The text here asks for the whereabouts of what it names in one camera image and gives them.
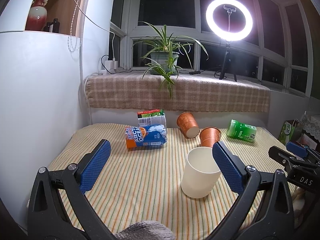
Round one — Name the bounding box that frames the potted spider plant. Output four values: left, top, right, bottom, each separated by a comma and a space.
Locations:
138, 21, 208, 98

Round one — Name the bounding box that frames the orange blue Arctic Ocean bottle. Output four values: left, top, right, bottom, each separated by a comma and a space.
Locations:
125, 125, 167, 149

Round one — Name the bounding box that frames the red white ceramic vase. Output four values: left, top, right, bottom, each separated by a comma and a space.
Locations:
25, 0, 48, 31

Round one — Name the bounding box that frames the white wall charger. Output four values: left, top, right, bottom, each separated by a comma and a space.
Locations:
104, 59, 118, 71

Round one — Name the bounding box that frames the near orange paper cup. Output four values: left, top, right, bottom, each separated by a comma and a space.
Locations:
200, 127, 221, 147

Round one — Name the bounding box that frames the clear green-label bottle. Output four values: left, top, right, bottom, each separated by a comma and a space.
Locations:
137, 109, 167, 127

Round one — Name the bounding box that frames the green plastic bottle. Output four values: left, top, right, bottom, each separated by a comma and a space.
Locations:
226, 119, 257, 142

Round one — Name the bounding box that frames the brown plaid blanket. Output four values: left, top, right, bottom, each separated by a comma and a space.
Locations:
85, 73, 271, 113

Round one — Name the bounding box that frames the ring light on tripod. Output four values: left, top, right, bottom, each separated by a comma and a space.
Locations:
206, 0, 253, 80

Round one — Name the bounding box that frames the white bead cord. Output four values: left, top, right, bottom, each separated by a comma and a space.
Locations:
67, 0, 89, 53

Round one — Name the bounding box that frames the white charger cable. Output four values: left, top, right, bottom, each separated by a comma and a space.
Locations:
65, 0, 117, 62

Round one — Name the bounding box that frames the small dark bottle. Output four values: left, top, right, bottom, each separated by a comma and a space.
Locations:
43, 18, 60, 33

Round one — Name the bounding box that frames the white plastic cup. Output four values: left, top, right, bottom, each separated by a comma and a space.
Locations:
181, 147, 221, 199

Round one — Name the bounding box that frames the orange paper cup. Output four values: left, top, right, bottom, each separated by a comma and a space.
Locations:
200, 127, 221, 147
177, 112, 200, 138

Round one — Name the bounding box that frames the far orange paper cup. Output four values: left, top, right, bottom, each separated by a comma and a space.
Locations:
177, 112, 200, 138

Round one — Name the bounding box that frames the green paper bag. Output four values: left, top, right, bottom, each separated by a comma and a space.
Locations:
278, 119, 303, 145

